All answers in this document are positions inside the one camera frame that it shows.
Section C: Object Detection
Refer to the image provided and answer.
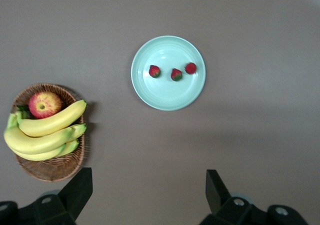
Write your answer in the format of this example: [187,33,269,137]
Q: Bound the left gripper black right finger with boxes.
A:
[199,169,267,225]

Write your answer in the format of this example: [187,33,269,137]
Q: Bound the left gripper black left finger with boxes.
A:
[17,167,93,225]

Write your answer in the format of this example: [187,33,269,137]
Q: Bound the red toy strawberry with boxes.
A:
[170,68,183,82]
[184,62,198,75]
[148,64,161,79]

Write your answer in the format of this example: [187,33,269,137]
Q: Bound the pale green plate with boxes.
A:
[130,35,207,112]

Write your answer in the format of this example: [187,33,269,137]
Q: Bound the brown wicker basket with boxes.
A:
[10,82,86,183]

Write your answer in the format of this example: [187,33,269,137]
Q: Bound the greenish yellow banana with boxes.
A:
[11,139,80,162]

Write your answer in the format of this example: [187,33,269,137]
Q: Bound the brown table cloth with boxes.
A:
[0,0,320,225]

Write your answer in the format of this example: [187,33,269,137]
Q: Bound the red yellow apple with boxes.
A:
[28,91,63,120]

